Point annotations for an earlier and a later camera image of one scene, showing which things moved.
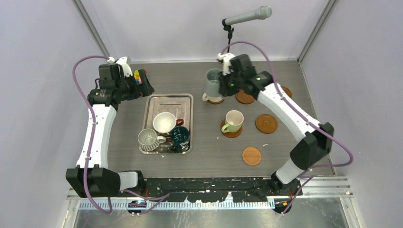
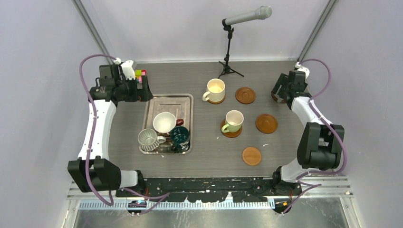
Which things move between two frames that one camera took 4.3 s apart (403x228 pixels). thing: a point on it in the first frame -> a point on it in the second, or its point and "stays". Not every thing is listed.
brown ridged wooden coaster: x=244 y=98 stays
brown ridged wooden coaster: x=216 y=102 stays
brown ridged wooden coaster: x=266 y=123 stays
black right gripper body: x=231 y=83 -> x=306 y=84
